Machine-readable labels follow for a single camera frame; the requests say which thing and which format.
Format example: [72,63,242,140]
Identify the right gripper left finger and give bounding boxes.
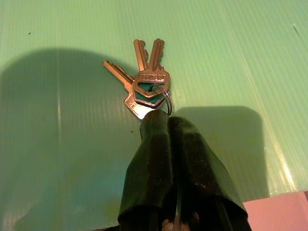
[117,109,178,231]

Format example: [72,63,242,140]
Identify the brass key stamped head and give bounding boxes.
[133,38,171,97]

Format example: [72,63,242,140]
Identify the metal key ring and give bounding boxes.
[151,83,173,114]

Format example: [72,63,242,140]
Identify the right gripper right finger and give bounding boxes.
[168,115,252,231]

